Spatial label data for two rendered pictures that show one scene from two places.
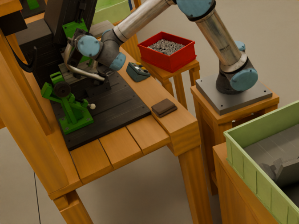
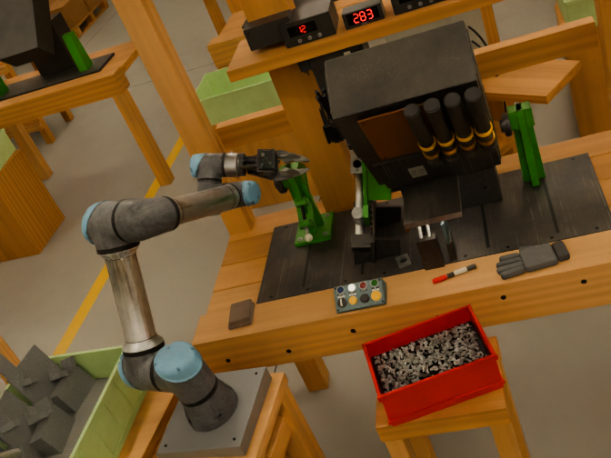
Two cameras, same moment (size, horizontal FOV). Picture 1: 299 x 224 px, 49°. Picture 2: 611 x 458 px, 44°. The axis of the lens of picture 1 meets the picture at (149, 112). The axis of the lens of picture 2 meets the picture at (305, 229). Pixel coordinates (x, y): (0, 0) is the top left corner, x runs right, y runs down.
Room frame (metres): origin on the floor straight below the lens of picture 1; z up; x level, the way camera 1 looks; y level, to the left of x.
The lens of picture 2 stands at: (2.60, -1.51, 2.31)
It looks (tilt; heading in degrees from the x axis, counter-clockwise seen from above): 31 degrees down; 125
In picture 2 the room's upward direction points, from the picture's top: 24 degrees counter-clockwise
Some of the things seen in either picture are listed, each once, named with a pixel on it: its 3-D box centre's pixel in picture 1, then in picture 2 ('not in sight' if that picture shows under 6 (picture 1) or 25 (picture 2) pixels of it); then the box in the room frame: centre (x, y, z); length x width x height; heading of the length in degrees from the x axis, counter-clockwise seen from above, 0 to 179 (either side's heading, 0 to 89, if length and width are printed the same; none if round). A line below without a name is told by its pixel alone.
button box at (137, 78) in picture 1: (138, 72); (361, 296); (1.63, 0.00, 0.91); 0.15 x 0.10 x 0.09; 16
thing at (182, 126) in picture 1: (127, 73); (431, 302); (1.81, 0.07, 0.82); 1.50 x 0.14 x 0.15; 16
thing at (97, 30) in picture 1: (81, 37); (431, 184); (1.83, 0.27, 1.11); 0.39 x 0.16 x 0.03; 106
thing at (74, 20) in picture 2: not in sight; (63, 14); (-5.40, 6.63, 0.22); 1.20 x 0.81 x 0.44; 105
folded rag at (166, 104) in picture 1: (163, 107); (240, 313); (1.24, -0.07, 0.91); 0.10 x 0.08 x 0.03; 110
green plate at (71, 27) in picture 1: (78, 39); (375, 174); (1.67, 0.26, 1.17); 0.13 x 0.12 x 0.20; 16
